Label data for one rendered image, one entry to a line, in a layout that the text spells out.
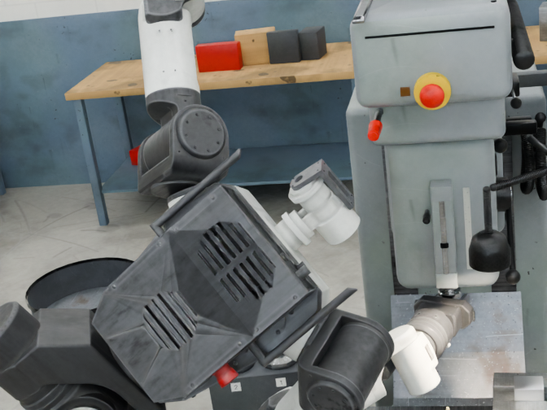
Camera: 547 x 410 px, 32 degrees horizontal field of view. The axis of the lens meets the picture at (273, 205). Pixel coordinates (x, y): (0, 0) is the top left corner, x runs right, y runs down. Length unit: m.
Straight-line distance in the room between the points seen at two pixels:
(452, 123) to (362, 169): 0.60
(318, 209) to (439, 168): 0.36
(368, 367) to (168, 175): 0.42
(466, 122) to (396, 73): 0.19
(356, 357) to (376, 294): 0.98
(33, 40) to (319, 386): 5.46
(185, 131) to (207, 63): 4.28
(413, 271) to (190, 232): 0.65
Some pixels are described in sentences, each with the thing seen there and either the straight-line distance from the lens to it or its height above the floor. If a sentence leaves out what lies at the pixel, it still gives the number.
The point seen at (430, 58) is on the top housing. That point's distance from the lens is 1.58.
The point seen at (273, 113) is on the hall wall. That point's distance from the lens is 6.33.
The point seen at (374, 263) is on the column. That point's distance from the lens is 2.38.
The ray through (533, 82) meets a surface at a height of 1.62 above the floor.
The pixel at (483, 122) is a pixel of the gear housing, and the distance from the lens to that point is 1.72.
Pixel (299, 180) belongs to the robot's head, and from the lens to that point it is 1.50.
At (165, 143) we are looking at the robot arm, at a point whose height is 1.76.
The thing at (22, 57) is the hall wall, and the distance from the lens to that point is 6.77.
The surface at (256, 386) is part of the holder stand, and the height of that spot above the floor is 1.07.
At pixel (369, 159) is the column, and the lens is 2.27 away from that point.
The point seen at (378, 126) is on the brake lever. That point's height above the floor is 1.71.
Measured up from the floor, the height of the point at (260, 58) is 0.92.
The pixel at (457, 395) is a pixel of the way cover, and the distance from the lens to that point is 2.39.
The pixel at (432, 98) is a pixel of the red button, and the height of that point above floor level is 1.76.
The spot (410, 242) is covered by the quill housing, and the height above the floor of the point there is 1.42.
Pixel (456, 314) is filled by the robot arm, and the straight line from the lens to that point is 1.91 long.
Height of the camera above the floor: 2.20
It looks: 22 degrees down
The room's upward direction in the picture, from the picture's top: 8 degrees counter-clockwise
